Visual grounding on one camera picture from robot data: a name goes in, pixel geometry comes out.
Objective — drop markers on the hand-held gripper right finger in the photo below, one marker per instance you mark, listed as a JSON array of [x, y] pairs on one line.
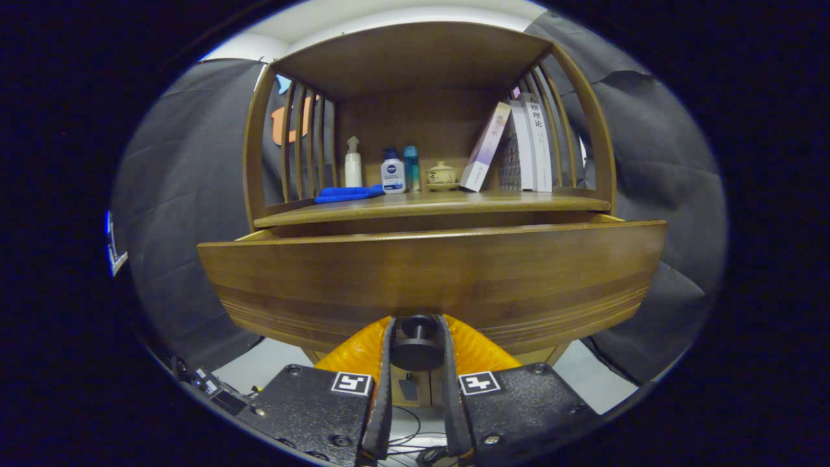
[[454, 402]]

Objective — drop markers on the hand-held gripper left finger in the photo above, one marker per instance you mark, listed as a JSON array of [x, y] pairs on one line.
[[382, 402]]

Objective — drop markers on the wooden drawer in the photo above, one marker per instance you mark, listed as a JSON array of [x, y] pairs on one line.
[[428, 272]]

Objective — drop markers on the wooden countertop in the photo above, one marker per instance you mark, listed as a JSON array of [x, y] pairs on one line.
[[454, 201]]

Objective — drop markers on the wooden cabinet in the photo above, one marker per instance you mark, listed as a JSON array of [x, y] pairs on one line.
[[415, 65]]

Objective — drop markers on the black power strip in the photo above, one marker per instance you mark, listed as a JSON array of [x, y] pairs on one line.
[[217, 389]]

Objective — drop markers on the blue cloth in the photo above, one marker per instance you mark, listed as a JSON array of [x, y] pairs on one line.
[[347, 193]]

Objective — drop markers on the white lotion bottle blue cap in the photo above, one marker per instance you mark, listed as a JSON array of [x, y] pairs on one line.
[[392, 175]]

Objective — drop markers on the cream lidded teacup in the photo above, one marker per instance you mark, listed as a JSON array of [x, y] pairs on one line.
[[442, 175]]

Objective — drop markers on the white pump bottle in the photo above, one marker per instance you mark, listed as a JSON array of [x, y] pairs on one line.
[[353, 172]]

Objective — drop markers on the teal bottle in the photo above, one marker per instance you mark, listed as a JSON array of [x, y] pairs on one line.
[[412, 165]]

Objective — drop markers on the dark patterned book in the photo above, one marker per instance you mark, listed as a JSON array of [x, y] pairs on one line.
[[510, 162]]

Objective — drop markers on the purple and white book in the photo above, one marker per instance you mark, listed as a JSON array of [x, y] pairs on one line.
[[486, 146]]

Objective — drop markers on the plain white book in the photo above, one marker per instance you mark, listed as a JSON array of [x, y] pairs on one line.
[[524, 149]]

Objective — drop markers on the white book black lettering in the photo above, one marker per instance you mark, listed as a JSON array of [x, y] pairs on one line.
[[541, 149]]

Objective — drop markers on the computer monitor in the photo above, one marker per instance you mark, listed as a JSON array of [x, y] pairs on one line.
[[115, 259]]

